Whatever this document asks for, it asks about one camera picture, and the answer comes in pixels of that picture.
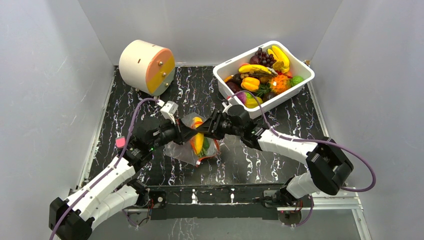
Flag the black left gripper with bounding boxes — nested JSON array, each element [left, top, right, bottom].
[[149, 116, 198, 152]]

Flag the green toy vegetable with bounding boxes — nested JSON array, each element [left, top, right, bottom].
[[290, 75, 304, 87]]

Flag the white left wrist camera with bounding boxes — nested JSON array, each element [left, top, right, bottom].
[[157, 99, 178, 125]]

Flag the clear zip bag orange zipper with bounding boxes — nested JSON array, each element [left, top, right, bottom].
[[164, 133, 220, 166]]

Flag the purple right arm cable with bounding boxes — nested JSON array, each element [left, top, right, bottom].
[[228, 90, 377, 193]]

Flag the yellow toy banana bunch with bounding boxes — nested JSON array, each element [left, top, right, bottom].
[[267, 45, 290, 74]]

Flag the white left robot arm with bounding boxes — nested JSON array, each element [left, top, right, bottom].
[[48, 119, 201, 240]]

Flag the dark purple toy grapes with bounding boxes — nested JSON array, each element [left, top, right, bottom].
[[249, 47, 277, 68]]

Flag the yellow toy pepper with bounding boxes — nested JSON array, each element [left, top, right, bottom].
[[241, 77, 261, 92]]

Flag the cream cylinder orange yellow face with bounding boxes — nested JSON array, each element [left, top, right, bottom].
[[118, 39, 176, 97]]

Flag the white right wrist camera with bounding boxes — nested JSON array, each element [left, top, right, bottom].
[[222, 101, 237, 116]]

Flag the green toy cucumber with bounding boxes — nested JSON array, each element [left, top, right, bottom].
[[200, 137, 210, 156]]

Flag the orange netted toy fruit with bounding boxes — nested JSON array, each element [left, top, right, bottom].
[[269, 75, 292, 95]]

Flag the pink tag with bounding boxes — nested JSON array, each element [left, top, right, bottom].
[[115, 136, 126, 149]]

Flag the dark maroon toy plum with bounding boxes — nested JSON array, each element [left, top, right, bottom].
[[226, 81, 241, 94]]

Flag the white plastic food bin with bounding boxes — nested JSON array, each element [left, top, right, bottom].
[[213, 40, 315, 119]]

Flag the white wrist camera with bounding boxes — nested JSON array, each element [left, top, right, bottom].
[[222, 101, 237, 116], [157, 99, 178, 125]]

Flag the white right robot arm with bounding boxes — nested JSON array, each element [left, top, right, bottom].
[[194, 105, 354, 208]]

